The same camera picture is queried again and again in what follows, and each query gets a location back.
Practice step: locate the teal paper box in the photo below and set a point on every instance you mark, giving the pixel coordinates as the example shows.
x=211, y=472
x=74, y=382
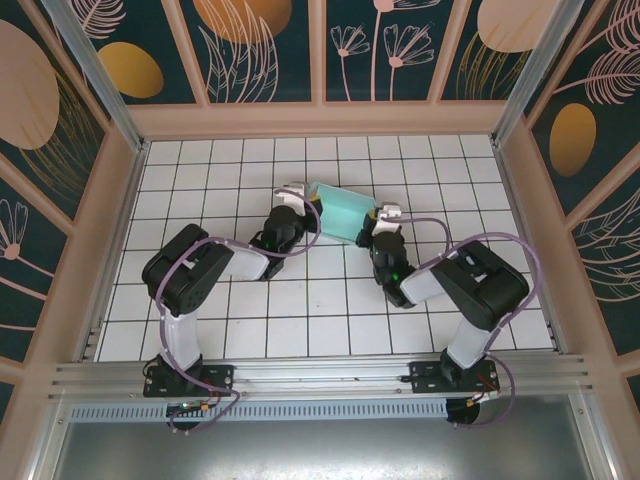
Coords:
x=342, y=215

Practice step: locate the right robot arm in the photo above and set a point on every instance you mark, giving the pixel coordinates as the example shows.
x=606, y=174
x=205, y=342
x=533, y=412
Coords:
x=480, y=295

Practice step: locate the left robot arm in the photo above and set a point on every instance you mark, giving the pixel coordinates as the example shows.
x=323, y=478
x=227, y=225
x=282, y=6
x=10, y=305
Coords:
x=185, y=280

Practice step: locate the grey metal sheet panel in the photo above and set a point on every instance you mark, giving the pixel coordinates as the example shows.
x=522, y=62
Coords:
x=320, y=450

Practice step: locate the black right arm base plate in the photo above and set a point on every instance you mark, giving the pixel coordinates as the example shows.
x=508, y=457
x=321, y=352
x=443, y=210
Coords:
x=425, y=380

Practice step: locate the aluminium table side rail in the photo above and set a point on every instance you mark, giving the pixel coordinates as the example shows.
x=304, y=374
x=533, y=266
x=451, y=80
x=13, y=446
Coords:
x=511, y=192
x=127, y=200

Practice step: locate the aluminium mounting rail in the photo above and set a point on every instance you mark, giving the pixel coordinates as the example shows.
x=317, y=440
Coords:
x=320, y=372

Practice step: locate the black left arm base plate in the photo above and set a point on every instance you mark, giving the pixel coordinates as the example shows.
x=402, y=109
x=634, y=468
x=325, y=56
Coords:
x=220, y=377

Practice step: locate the aluminium frame post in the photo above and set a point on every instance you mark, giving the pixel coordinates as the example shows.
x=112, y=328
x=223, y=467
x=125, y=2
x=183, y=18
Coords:
x=102, y=75
x=525, y=75

